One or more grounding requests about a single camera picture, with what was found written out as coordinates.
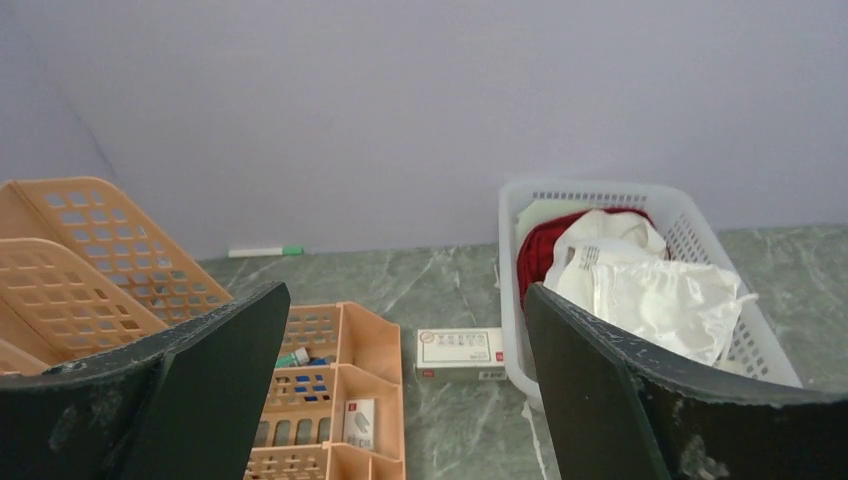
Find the orange plastic file organizer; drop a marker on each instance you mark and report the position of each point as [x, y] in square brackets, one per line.
[84, 270]

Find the green white marker pen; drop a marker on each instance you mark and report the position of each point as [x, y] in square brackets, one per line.
[286, 250]

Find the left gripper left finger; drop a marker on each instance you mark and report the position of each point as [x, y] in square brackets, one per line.
[184, 403]

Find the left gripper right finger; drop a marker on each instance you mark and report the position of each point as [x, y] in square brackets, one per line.
[620, 407]

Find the white plastic basket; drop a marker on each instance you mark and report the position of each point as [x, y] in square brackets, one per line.
[754, 350]

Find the red bra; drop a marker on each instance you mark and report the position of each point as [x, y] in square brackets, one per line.
[535, 256]

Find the small white box in organizer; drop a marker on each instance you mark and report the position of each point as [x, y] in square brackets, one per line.
[359, 423]

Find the small white cardboard box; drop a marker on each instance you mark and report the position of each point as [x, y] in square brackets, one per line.
[460, 354]

